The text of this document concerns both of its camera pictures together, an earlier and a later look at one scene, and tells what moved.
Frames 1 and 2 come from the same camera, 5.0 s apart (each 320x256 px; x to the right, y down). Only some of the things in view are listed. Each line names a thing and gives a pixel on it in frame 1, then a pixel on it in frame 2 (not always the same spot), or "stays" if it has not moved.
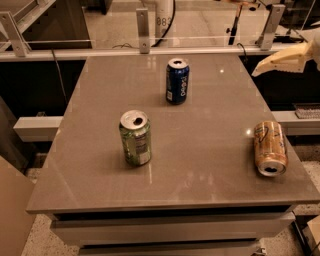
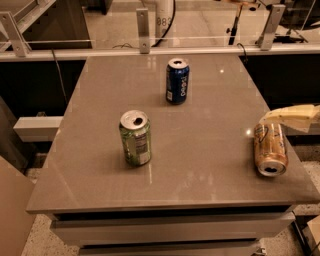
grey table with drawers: (201, 194) stays
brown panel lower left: (16, 214) stays
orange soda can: (269, 148) stays
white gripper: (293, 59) → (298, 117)
